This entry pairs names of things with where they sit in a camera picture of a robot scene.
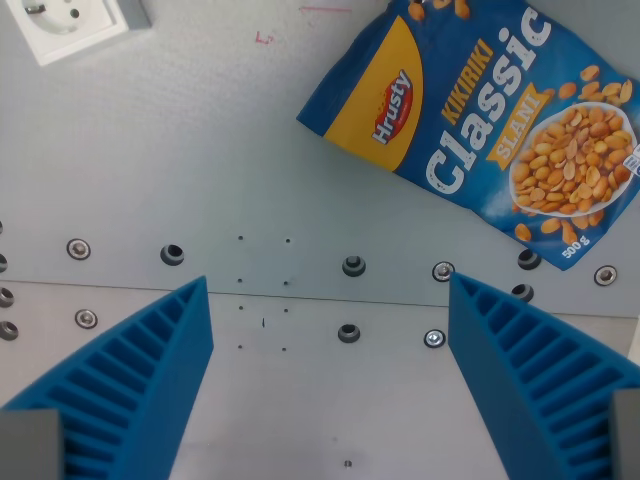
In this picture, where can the dark recessed table bolt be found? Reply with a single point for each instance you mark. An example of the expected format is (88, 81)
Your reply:
(353, 265)

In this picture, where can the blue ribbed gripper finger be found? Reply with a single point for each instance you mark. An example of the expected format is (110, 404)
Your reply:
(537, 372)
(127, 372)

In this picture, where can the white wall power socket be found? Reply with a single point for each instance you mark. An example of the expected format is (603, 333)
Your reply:
(67, 25)

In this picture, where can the silver hex table screw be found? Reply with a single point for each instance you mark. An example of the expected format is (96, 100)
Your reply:
(86, 318)
(443, 270)
(434, 338)
(605, 275)
(78, 248)

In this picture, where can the blue peanut snack bag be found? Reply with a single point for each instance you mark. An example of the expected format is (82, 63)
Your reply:
(480, 125)

